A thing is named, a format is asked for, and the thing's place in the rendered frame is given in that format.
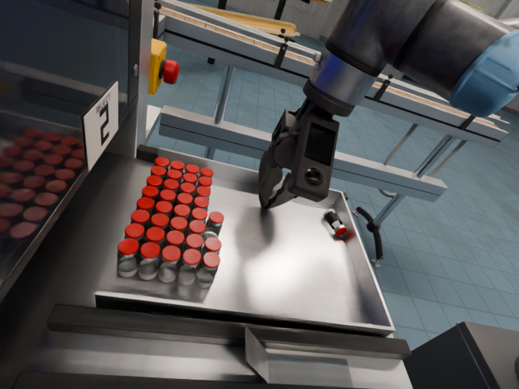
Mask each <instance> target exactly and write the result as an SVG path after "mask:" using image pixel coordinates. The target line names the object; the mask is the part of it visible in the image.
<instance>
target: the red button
mask: <svg viewBox="0 0 519 389"><path fill-rule="evenodd" d="M162 73H163V74H164V75H163V80H164V83H168V84H171V85H172V84H175V83H176V82H177V80H178V74H179V66H178V63H177V62H176V61H174V60H171V59H167V60H166V63H165V66H163V70H162Z"/></svg>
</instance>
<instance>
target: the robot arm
mask: <svg viewBox="0 0 519 389"><path fill-rule="evenodd" d="M313 61H315V62H316V63H315V64H314V67H313V68H312V70H311V71H310V74H309V77H310V79H308V80H307V82H306V83H305V85H304V88H303V92H304V94H305V95H306V99H305V101H304V102H303V104H302V106H301V108H299V109H298V110H297V111H296V112H293V111H292V110H289V109H287V108H286V109H285V111H284V112H283V114H282V116H281V118H280V120H279V122H278V124H277V126H276V128H275V130H274V132H273V134H272V138H271V144H270V145H269V148H268V150H267V151H265V152H264V153H263V156H262V157H261V160H260V163H259V202H260V204H261V207H262V208H265V209H271V208H275V207H277V206H279V205H282V204H285V203H287V202H288V201H290V200H292V199H293V198H297V197H299V196H300V197H302V198H306V199H309V200H311V201H315V202H320V201H323V200H324V199H325V198H327V196H328V192H329V187H330V183H331V173H332V168H333V163H334V155H335V150H336V145H337V140H338V131H339V126H340V123H339V122H338V121H336V120H333V119H332V118H333V115H337V116H339V117H348V116H349V115H350V114H351V112H352V110H353V109H354V108H355V106H356V105H358V104H359V103H360V102H361V101H362V100H363V99H364V97H365V95H366V94H367V92H368V91H369V90H370V89H371V87H372V85H373V84H374V82H375V81H376V80H377V78H378V76H379V74H380V73H381V71H382V70H383V69H384V68H385V66H386V65H387V63H388V64H389V65H391V66H393V68H395V69H397V70H398V71H399V72H401V73H403V74H405V75H406V76H408V77H409V78H411V79H413V80H415V81H416V82H417V83H419V84H421V85H422V86H424V87H425V88H427V89H429V90H431V91H432V92H434V93H435V94H437V95H438V96H441V97H442V98H443V99H445V100H447V101H448V102H449V104H450V105H451V106H452V107H455V108H458V107H459V108H460V109H461V110H464V111H466V112H467V113H469V114H471V115H473V116H475V117H488V116H490V115H491V114H493V113H495V112H497V111H498V110H499V109H501V108H502V107H504V106H505V105H506V104H507V103H509V102H510V101H511V100H512V99H513V98H515V97H516V95H518V94H519V18H512V19H499V20H496V19H494V18H492V17H490V16H488V15H486V14H484V13H482V12H480V11H478V10H476V9H475V8H473V7H471V6H469V5H467V4H465V3H463V2H461V1H459V0H348V2H347V3H346V5H345V7H344V9H343V11H342V13H341V15H340V17H339V18H338V20H337V22H336V24H335V26H334V28H333V30H332V32H331V34H330V35H329V37H328V39H327V41H326V43H325V46H324V48H323V49H322V53H321V54H319V53H317V52H316V53H315V54H314V56H313ZM290 114H291V115H290ZM292 114H293V115H292ZM294 115H295V116H294ZM277 128H278V129H277ZM283 168H286V169H289V170H291V173H290V172H288V173H287V175H286V176H285V178H284V179H283V183H282V187H281V188H280V189H278V190H277V193H276V195H275V196H274V197H272V198H271V199H270V196H271V195H273V188H274V187H275V186H276V185H277V184H279V183H280V182H281V180H282V178H283V171H282V169H283Z"/></svg>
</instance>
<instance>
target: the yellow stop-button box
mask: <svg viewBox="0 0 519 389"><path fill-rule="evenodd" d="M166 49H167V46H166V43H165V42H162V41H159V40H156V39H152V40H151V64H150V76H149V87H148V94H151V95H155V94H156V92H157V90H158V88H159V86H160V85H161V83H162V81H163V75H164V74H163V73H162V70H163V66H165V55H166Z"/></svg>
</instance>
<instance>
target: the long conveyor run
mask: <svg viewBox="0 0 519 389"><path fill-rule="evenodd" d="M154 1H156V2H160V3H161V8H160V9H159V10H158V11H159V12H160V15H164V16H165V34H164V42H165V43H167V44H169V45H172V46H176V47H178V48H181V49H185V50H188V51H191V52H195V53H198V54H200V55H203V56H207V57H210V58H213V59H217V60H219V61H222V62H224V63H228V64H232V65H234V66H238V67H241V68H244V69H247V70H250V71H253V72H256V73H260V74H263V75H265V76H269V77H272V78H275V79H279V80H282V81H284V82H287V83H291V84H293V85H296V86H301V87H304V85H305V83H306V82H307V80H308V79H310V77H309V74H310V71H311V70H312V68H313V67H314V64H315V63H316V62H315V61H313V56H314V54H315V53H316V52H317V53H319V54H321V52H318V51H315V50H313V49H309V48H307V47H304V46H301V45H298V44H296V43H294V42H290V37H288V36H285V37H284V36H283V34H284V33H285V32H286V29H284V28H282V29H281V30H280V31H281V34H279V35H278V37H276V36H273V35H270V34H268V33H265V32H262V31H260V30H257V29H254V28H251V27H249V26H246V25H243V24H240V23H238V22H234V21H232V20H229V19H225V18H223V17H221V16H218V15H215V14H212V13H210V12H206V11H204V10H201V9H199V8H195V7H193V6H190V5H186V4H185V3H182V2H178V1H175V0H154ZM358 105H359V106H361V107H366V108H368V109H371V110H375V111H378V112H380V113H385V114H388V115H390V116H393V117H397V118H399V119H402V120H407V121H409V122H412V123H416V124H418V125H421V126H424V127H428V128H431V129H434V130H438V131H440V132H443V133H445V134H449V135H453V136H455V137H459V138H462V139H464V140H468V141H471V142H474V143H477V144H481V145H483V146H486V147H490V148H495V147H496V146H497V145H498V144H499V143H500V142H501V141H502V140H503V139H504V138H505V137H506V136H507V134H508V132H507V131H504V130H501V129H500V128H499V127H497V126H495V125H494V123H498V124H500V125H502V126H505V127H507V126H508V125H509V123H508V122H506V121H503V120H499V119H500V117H499V116H496V115H494V114H491V115H490V116H488V117H475V116H473V115H471V114H469V113H467V112H466V111H464V110H461V109H460V108H459V107H458V108H455V107H452V106H451V105H450V104H449V102H448V101H447V100H445V99H443V98H442V97H441V96H438V95H437V94H435V93H432V92H429V91H427V90H424V89H421V88H418V87H416V86H413V85H410V84H408V83H404V82H402V81H399V80H396V79H393V75H392V74H389V75H388V76H385V75H382V74H379V76H378V78H377V80H376V81H375V82H374V84H373V85H372V87H371V89H370V90H369V91H368V92H367V94H366V95H365V97H364V99H363V100H362V101H361V102H360V103H359V104H358Z"/></svg>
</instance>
